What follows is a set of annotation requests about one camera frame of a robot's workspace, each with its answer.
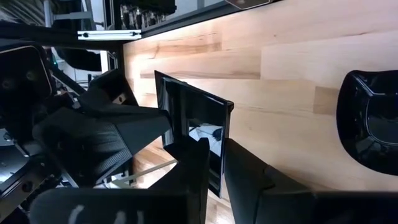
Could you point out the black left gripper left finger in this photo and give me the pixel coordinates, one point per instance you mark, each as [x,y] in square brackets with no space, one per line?
[192,174]

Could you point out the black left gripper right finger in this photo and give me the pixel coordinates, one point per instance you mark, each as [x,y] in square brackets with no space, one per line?
[248,180]

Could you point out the small black square plate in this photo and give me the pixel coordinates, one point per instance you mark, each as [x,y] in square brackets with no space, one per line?
[186,102]

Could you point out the black oval plate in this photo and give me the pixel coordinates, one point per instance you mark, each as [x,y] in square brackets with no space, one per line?
[357,124]

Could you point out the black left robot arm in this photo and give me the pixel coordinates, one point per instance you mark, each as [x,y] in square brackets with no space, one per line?
[93,137]

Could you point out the silver metal bracket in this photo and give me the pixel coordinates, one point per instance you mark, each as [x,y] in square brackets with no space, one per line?
[109,35]

